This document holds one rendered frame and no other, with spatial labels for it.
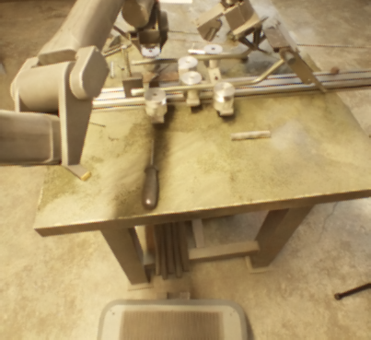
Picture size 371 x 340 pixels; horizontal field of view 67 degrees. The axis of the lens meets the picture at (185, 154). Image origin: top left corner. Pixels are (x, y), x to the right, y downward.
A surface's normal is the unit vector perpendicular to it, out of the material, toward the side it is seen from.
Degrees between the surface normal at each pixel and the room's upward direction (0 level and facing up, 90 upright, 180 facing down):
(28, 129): 67
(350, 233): 0
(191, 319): 0
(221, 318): 0
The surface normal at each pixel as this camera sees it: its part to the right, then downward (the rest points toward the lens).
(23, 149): 0.91, 0.02
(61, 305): 0.00, -0.62
